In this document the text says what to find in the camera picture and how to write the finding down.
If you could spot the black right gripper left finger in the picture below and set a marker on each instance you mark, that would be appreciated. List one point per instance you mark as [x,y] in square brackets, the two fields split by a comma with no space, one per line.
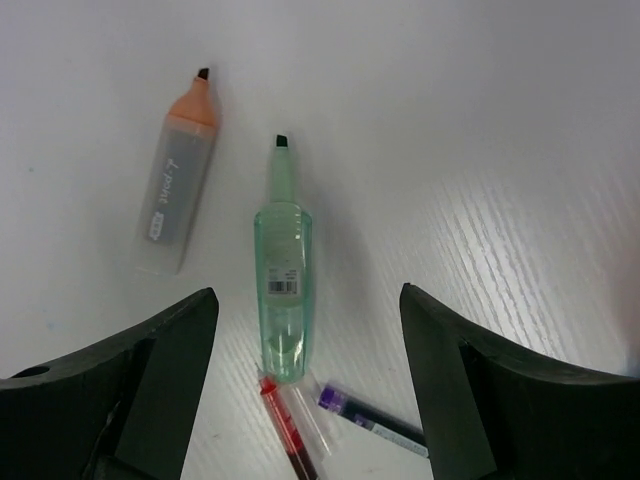
[121,408]

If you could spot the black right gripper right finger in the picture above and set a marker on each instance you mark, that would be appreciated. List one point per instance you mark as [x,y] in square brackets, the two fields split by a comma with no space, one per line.
[493,409]

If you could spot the green translucent highlighter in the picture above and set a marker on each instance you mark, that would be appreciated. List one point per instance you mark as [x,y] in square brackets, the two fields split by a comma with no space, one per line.
[284,280]

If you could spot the orange translucent highlighter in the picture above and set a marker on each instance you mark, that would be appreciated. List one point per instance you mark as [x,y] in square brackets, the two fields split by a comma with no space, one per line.
[177,175]

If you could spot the purple gel pen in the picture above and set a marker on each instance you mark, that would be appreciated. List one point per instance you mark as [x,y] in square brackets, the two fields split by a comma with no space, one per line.
[373,420]

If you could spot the red gel pen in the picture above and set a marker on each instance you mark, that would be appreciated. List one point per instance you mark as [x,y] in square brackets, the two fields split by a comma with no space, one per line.
[287,430]

